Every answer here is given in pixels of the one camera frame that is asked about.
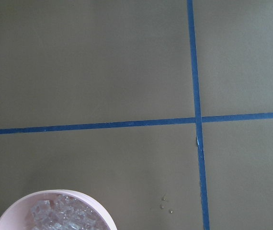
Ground pile of clear ice cubes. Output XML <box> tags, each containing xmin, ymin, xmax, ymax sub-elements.
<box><xmin>30</xmin><ymin>195</ymin><xmax>109</xmax><ymax>230</ymax></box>

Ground pink bowl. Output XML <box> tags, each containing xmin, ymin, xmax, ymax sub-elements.
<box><xmin>0</xmin><ymin>189</ymin><xmax>117</xmax><ymax>230</ymax></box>

